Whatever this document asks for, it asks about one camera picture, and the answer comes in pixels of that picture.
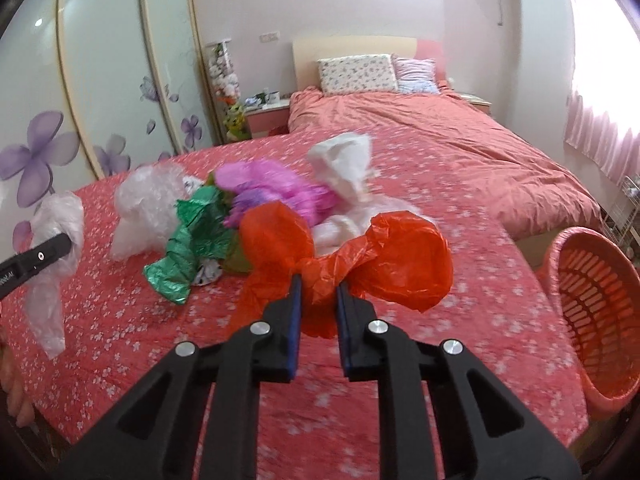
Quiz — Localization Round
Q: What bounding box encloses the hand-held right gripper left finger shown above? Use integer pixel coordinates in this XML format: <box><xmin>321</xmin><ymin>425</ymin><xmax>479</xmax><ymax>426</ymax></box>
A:
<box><xmin>55</xmin><ymin>274</ymin><xmax>303</xmax><ymax>480</ymax></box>

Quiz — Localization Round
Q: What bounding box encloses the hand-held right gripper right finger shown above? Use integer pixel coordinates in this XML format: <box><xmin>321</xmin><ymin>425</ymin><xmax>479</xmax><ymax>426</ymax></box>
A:
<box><xmin>336</xmin><ymin>280</ymin><xmax>583</xmax><ymax>480</ymax></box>

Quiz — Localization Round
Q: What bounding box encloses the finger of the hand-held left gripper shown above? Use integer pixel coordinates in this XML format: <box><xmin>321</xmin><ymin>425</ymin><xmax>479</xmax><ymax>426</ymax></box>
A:
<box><xmin>15</xmin><ymin>232</ymin><xmax>74</xmax><ymax>284</ymax></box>

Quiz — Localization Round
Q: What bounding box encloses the translucent white plastic bag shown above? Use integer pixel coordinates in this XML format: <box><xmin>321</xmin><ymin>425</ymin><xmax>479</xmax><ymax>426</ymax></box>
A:
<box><xmin>24</xmin><ymin>191</ymin><xmax>86</xmax><ymax>360</ymax></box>

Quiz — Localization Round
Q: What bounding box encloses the orange plastic bag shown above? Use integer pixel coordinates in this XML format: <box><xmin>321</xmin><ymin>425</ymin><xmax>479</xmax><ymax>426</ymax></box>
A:
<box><xmin>240</xmin><ymin>200</ymin><xmax>455</xmax><ymax>340</ymax></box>

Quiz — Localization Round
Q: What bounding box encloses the magenta plastic bag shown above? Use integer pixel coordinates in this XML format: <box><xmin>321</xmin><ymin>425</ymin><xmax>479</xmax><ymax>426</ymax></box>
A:
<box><xmin>215</xmin><ymin>159</ymin><xmax>342</xmax><ymax>228</ymax></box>

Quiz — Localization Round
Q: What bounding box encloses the orange plastic laundry basket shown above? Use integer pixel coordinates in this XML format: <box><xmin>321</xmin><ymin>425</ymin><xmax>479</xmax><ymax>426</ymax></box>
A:
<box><xmin>542</xmin><ymin>227</ymin><xmax>640</xmax><ymax>422</ymax></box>

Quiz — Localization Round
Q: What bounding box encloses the person's left hand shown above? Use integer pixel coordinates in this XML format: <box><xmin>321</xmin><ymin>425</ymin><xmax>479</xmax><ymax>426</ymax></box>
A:
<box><xmin>0</xmin><ymin>330</ymin><xmax>37</xmax><ymax>429</ymax></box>

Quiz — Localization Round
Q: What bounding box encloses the clear bubble plastic bag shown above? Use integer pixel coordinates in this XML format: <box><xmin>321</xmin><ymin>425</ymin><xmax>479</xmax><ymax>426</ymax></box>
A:
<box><xmin>110</xmin><ymin>164</ymin><xmax>207</xmax><ymax>262</ymax></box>

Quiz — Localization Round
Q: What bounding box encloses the red floral blanket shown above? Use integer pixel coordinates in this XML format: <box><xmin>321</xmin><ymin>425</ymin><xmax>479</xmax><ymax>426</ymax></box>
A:
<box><xmin>0</xmin><ymin>127</ymin><xmax>589</xmax><ymax>480</ymax></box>

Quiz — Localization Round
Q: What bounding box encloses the purple plastic bag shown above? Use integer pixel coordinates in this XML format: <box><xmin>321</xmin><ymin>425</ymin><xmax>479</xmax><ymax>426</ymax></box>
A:
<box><xmin>225</xmin><ymin>185</ymin><xmax>297</xmax><ymax>229</ymax></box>

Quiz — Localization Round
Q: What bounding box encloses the green foil bag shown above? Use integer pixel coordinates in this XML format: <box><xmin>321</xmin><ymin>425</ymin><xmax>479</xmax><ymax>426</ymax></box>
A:
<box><xmin>143</xmin><ymin>185</ymin><xmax>242</xmax><ymax>306</ymax></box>

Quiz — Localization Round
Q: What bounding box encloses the wardrobe with purple flower doors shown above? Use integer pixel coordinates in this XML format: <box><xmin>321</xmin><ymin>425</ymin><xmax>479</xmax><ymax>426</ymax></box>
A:
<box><xmin>0</xmin><ymin>0</ymin><xmax>224</xmax><ymax>226</ymax></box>

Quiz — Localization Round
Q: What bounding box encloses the pink nightstand with mug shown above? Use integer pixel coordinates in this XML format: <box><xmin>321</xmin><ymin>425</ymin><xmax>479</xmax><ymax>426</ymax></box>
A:
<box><xmin>244</xmin><ymin>99</ymin><xmax>292</xmax><ymax>140</ymax></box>

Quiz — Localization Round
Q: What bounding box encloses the yellow green plush toy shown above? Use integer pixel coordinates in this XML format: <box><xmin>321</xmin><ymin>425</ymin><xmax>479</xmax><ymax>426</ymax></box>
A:
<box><xmin>223</xmin><ymin>102</ymin><xmax>250</xmax><ymax>142</ymax></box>

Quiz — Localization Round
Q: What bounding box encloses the red duvet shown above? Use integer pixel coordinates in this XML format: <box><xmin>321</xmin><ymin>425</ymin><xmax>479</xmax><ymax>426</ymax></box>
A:
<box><xmin>287</xmin><ymin>85</ymin><xmax>604</xmax><ymax>241</ymax></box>

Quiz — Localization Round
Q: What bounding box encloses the white floral pillow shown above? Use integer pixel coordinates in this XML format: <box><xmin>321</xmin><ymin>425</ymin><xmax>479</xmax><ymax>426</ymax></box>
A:
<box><xmin>316</xmin><ymin>54</ymin><xmax>400</xmax><ymax>95</ymax></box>

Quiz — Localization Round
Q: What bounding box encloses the pink striped pillow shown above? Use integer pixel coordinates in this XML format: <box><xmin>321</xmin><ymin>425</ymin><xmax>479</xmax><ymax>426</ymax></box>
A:
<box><xmin>392</xmin><ymin>56</ymin><xmax>442</xmax><ymax>95</ymax></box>

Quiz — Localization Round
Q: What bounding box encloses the beige and pink headboard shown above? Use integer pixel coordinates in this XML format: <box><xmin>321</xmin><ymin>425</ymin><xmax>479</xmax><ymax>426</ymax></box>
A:
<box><xmin>291</xmin><ymin>36</ymin><xmax>449</xmax><ymax>93</ymax></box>

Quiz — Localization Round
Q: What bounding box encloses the pink curtain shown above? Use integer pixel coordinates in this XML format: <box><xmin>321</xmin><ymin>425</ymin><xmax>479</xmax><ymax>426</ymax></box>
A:
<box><xmin>559</xmin><ymin>0</ymin><xmax>640</xmax><ymax>172</ymax></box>

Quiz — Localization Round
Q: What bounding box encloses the white wire rack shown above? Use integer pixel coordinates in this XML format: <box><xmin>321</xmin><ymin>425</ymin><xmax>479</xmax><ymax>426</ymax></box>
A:
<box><xmin>600</xmin><ymin>172</ymin><xmax>640</xmax><ymax>262</ymax></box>

